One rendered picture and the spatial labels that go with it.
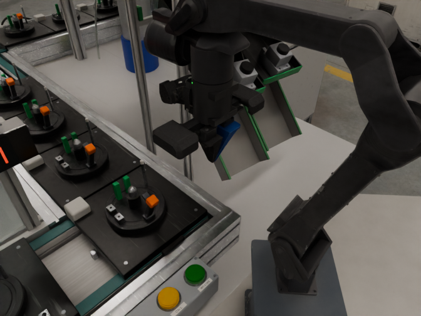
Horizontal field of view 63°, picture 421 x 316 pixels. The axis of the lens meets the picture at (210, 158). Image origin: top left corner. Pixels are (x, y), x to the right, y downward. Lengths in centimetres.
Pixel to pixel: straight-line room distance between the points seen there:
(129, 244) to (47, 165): 37
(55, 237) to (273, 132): 62
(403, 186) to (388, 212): 148
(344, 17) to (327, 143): 93
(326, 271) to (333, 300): 5
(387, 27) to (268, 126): 67
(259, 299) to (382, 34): 43
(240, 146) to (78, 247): 46
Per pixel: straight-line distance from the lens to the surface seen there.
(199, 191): 88
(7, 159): 72
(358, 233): 100
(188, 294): 72
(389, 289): 93
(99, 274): 82
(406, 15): 463
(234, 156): 89
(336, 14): 36
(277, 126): 100
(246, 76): 75
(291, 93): 226
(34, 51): 187
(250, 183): 105
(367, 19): 34
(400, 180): 260
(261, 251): 65
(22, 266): 83
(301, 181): 108
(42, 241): 88
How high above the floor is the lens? 160
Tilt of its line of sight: 41 degrees down
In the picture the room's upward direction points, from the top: straight up
